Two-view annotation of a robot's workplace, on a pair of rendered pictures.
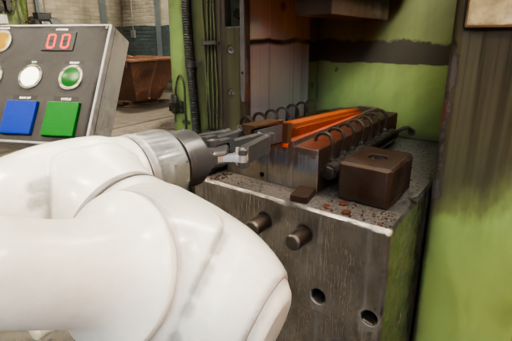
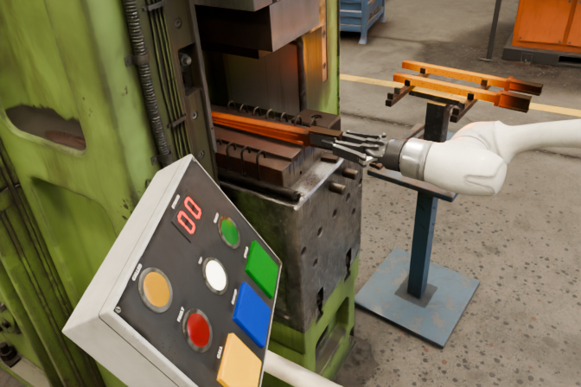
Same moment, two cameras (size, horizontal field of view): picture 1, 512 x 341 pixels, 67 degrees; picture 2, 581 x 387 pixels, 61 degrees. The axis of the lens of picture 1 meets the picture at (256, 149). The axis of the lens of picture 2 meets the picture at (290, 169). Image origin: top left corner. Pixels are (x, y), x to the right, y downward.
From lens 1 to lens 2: 1.37 m
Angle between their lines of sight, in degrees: 84
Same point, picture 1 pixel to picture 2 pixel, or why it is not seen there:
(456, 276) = not seen: hidden behind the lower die
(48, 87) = (231, 262)
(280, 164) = (308, 155)
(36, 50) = (188, 249)
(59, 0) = not seen: outside the picture
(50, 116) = (261, 275)
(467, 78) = (308, 57)
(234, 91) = (203, 150)
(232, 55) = (196, 119)
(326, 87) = not seen: hidden behind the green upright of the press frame
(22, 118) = (258, 307)
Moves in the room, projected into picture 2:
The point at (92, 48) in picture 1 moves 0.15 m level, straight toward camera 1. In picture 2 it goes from (208, 190) to (288, 164)
